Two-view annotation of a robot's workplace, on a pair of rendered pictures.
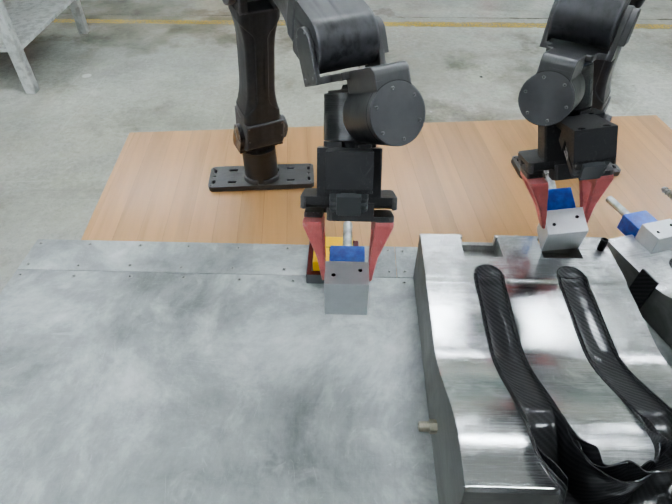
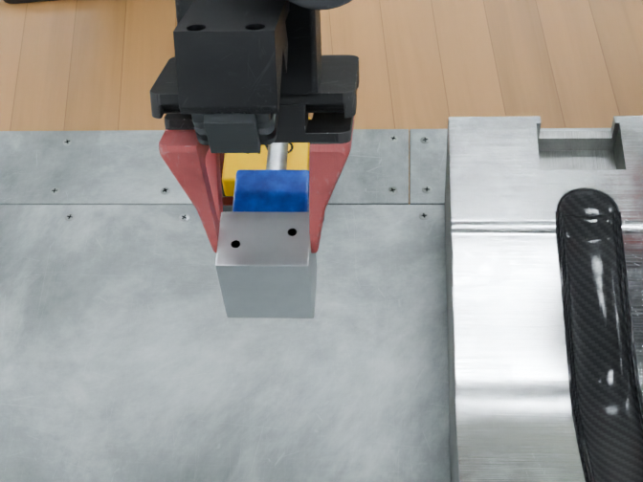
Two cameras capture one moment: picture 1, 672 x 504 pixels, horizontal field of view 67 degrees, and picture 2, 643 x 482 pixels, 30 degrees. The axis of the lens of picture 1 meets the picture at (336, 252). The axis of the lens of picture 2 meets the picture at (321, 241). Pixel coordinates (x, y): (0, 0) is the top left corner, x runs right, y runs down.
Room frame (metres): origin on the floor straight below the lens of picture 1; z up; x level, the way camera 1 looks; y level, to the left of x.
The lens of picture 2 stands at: (0.02, -0.08, 1.47)
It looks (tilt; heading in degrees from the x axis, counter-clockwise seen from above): 53 degrees down; 5
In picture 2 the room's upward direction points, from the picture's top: 5 degrees counter-clockwise
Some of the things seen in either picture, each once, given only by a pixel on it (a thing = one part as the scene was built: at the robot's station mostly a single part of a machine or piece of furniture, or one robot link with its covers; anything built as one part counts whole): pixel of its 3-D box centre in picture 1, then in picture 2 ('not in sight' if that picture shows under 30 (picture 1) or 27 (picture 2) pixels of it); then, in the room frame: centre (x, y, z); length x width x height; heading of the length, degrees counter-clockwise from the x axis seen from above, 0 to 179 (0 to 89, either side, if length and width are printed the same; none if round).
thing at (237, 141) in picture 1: (260, 133); not in sight; (0.81, 0.14, 0.90); 0.09 x 0.06 x 0.06; 116
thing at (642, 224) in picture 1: (635, 222); not in sight; (0.61, -0.47, 0.86); 0.13 x 0.05 x 0.05; 15
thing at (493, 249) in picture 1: (478, 254); (576, 161); (0.52, -0.20, 0.87); 0.05 x 0.05 x 0.04; 88
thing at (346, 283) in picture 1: (347, 259); (274, 197); (0.45, -0.01, 0.93); 0.13 x 0.05 x 0.05; 178
